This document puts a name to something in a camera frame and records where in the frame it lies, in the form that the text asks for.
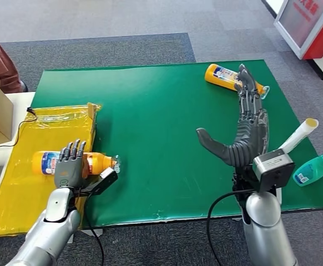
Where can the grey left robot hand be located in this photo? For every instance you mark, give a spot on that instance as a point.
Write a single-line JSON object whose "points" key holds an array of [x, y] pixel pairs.
{"points": [[68, 169]]}

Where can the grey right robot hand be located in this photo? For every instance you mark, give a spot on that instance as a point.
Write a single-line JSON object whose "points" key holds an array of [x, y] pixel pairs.
{"points": [[250, 136]]}

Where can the orange bottle blue white label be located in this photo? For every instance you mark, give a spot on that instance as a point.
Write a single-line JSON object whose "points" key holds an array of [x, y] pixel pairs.
{"points": [[46, 163], [219, 75]]}

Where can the teal plastic bottle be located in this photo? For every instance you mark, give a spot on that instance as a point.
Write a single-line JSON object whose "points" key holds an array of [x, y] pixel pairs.
{"points": [[312, 170]]}

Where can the white tube yellow cap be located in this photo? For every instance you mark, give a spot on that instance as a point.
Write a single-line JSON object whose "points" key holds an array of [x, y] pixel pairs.
{"points": [[297, 136]]}

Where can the yellow plastic bag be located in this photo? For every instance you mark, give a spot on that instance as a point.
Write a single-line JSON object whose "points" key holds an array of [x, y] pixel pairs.
{"points": [[17, 198]]}

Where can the green table mat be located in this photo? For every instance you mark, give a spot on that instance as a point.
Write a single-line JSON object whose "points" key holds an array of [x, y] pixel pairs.
{"points": [[156, 121]]}

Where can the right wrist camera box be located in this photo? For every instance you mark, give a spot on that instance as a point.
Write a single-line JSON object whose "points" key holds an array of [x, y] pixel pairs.
{"points": [[273, 170]]}

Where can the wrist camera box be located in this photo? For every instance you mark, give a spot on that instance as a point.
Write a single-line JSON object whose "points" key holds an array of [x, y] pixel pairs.
{"points": [[273, 170], [106, 180]]}

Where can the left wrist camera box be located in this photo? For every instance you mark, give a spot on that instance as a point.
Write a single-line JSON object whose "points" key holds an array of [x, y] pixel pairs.
{"points": [[106, 180]]}

